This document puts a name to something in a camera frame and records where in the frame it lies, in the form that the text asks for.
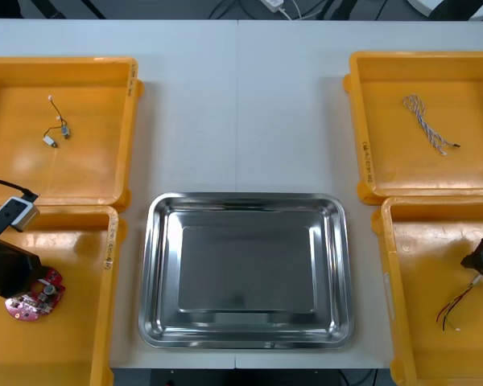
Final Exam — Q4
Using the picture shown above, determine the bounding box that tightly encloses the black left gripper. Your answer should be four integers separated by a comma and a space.
0, 236, 46, 300

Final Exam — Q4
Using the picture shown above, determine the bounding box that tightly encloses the round red circuit board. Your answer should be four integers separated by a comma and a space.
4, 268, 67, 323

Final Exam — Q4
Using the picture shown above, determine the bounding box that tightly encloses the red black green-yellow wire harness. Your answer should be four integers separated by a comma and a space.
435, 277, 483, 333

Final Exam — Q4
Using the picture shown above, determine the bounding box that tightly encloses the blue-white twisted wire harness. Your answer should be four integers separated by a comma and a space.
401, 94, 462, 158

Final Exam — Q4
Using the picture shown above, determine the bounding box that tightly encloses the yellow-orange plastic bin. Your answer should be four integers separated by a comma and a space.
342, 51, 483, 207
0, 204, 128, 386
370, 195, 483, 386
0, 55, 145, 213

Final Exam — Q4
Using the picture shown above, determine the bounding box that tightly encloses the small metal solenoid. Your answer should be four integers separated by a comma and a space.
47, 95, 72, 141

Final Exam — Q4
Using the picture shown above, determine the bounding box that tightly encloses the steel tray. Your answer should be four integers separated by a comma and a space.
138, 191, 356, 350

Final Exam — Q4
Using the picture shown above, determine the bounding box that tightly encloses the white cable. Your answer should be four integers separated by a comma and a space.
277, 0, 328, 21

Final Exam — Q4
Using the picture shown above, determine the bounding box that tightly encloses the black cable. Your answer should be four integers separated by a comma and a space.
207, 0, 263, 20

